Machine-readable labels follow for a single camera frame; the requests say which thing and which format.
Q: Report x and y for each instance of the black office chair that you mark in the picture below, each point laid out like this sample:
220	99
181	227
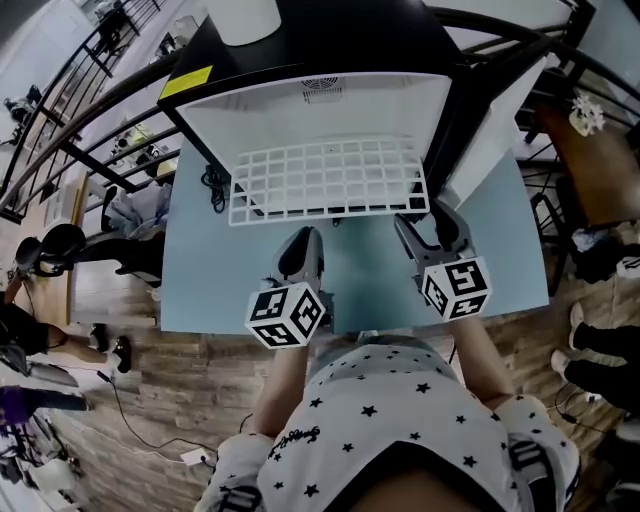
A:
65	240

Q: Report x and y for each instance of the brown wooden table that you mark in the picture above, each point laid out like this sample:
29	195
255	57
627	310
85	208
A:
595	170

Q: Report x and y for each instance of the black and white oven box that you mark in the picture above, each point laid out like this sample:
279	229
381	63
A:
325	30

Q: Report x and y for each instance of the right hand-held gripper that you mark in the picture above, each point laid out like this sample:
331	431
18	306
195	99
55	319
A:
457	285

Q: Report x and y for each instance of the white star-print shirt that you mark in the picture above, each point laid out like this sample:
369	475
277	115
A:
390	420

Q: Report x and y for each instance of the person's right forearm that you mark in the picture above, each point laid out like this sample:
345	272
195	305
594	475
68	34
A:
482	355

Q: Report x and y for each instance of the white flower ornament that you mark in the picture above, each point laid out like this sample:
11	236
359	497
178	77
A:
587	115

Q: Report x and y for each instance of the person's left forearm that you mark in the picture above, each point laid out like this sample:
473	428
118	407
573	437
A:
285	390

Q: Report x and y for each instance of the white vase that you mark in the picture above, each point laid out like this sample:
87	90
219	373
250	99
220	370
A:
250	20

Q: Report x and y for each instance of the white wire grid rack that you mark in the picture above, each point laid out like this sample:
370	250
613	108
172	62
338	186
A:
325	180

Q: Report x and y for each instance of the dark clothes pile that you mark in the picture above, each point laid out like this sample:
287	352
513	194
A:
605	255

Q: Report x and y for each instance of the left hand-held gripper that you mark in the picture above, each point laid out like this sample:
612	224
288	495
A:
280	310

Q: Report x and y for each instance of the grey jacket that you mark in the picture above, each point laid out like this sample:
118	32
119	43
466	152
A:
135	210

